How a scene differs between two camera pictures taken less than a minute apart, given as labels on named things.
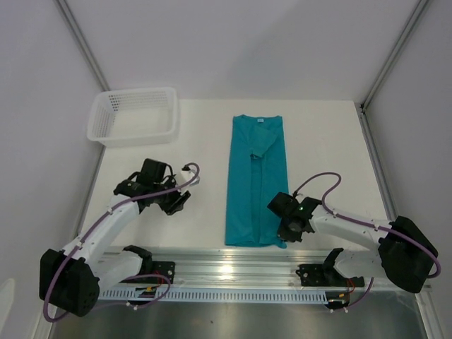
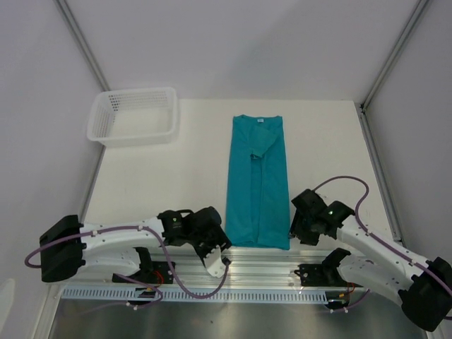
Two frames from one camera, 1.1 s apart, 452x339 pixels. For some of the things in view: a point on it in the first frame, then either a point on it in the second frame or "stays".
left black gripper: [177, 203] -> [219, 238]
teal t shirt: [256, 173] stays
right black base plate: [320, 275] stays
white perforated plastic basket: [133, 117] stays
